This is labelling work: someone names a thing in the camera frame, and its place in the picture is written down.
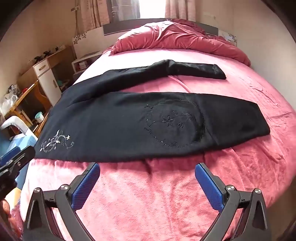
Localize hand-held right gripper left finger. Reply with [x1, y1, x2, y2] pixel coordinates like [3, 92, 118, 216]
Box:
[23, 162, 100, 241]

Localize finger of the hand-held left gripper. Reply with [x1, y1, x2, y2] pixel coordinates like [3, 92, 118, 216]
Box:
[0, 145, 36, 178]

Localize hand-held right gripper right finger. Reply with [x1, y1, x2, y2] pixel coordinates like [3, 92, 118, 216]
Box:
[195, 163, 272, 241]

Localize black embroidered pants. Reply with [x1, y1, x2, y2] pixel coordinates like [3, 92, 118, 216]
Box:
[33, 59, 271, 163]

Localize white chair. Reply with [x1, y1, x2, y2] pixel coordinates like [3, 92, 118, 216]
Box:
[0, 115, 31, 140]

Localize pink fleece bed sheet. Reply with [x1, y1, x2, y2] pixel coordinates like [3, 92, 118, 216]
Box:
[20, 44, 296, 241]

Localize light wooden table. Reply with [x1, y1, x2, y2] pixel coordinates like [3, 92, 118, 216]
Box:
[0, 80, 52, 137]

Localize white plastic bag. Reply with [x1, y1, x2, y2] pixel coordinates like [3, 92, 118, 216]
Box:
[0, 85, 21, 110]

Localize wooden desk with white drawers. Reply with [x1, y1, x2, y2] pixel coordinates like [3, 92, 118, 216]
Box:
[17, 45, 77, 112]

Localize black item on desk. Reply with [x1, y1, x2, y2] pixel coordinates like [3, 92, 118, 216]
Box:
[34, 49, 52, 63]

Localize white nightstand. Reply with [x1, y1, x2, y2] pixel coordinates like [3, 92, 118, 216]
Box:
[71, 52, 102, 81]

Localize white patterned headboard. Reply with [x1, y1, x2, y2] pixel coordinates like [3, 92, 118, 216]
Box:
[72, 20, 238, 61]

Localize red duvet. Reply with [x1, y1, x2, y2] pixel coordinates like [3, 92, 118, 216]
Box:
[110, 19, 252, 67]

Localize beige patterned curtain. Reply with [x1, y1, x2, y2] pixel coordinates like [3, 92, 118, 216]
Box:
[87, 0, 141, 24]
[165, 0, 197, 22]

